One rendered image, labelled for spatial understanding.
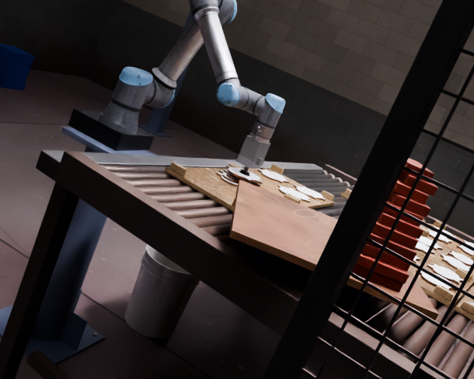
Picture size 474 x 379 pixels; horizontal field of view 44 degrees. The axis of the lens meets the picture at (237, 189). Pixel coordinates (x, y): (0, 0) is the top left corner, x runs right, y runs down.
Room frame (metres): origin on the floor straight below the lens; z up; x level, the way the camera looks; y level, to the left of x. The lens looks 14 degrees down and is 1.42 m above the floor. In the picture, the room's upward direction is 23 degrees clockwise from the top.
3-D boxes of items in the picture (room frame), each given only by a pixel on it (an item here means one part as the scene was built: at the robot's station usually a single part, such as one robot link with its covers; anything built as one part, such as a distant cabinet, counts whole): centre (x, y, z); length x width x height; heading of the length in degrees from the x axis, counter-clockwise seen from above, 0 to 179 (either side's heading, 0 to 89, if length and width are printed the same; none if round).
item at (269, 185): (2.40, -0.17, 0.93); 0.41 x 0.35 x 0.02; 155
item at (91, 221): (2.19, 0.52, 0.44); 0.38 x 0.38 x 0.87; 71
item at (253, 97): (2.14, 0.10, 1.23); 0.11 x 0.11 x 0.08; 65
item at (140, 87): (2.21, 0.51, 1.10); 0.13 x 0.12 x 0.14; 155
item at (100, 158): (2.52, 0.06, 0.89); 2.08 x 0.08 x 0.06; 153
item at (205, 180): (2.02, 0.00, 0.93); 0.41 x 0.35 x 0.02; 155
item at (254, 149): (2.10, -0.01, 1.07); 0.10 x 0.09 x 0.16; 65
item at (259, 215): (1.48, -0.26, 1.03); 0.50 x 0.50 x 0.02; 3
